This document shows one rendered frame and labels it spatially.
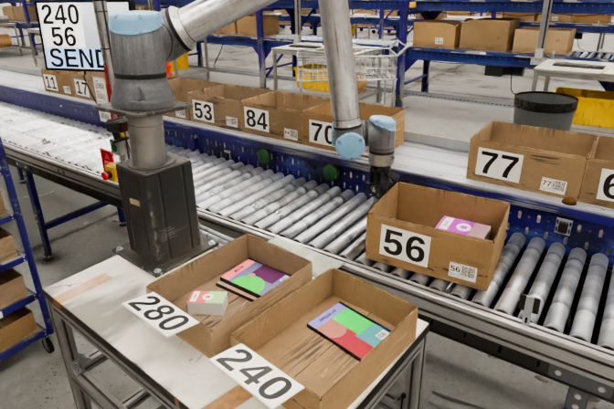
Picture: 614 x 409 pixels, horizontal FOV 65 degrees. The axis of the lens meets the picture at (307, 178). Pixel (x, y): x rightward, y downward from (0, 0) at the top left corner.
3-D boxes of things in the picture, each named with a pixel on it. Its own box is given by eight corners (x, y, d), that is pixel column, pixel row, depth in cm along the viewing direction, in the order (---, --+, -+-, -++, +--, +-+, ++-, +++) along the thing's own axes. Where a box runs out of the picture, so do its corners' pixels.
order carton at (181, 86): (145, 112, 292) (142, 85, 286) (183, 103, 314) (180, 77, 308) (189, 122, 271) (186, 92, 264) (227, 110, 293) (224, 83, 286)
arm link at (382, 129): (366, 113, 168) (395, 113, 168) (365, 147, 173) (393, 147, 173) (368, 120, 160) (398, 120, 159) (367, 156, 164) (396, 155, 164)
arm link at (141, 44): (104, 74, 138) (97, 9, 132) (128, 68, 154) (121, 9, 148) (157, 75, 137) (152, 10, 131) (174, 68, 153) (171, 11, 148)
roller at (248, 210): (224, 227, 192) (223, 215, 190) (300, 184, 231) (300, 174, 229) (233, 230, 189) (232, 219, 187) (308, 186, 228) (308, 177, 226)
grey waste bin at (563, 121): (516, 176, 417) (528, 104, 392) (496, 156, 463) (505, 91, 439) (575, 176, 415) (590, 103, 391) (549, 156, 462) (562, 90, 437)
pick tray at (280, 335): (231, 368, 115) (227, 335, 111) (332, 294, 141) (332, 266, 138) (321, 436, 98) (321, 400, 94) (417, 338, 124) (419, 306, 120)
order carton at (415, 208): (364, 257, 160) (365, 213, 153) (395, 222, 183) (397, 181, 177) (487, 292, 141) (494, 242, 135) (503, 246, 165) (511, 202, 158)
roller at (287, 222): (261, 240, 182) (260, 229, 180) (334, 194, 221) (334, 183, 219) (271, 244, 179) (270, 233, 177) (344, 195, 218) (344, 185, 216)
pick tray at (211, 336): (148, 316, 134) (143, 286, 130) (248, 258, 161) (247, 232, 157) (214, 363, 117) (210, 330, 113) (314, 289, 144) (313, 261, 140)
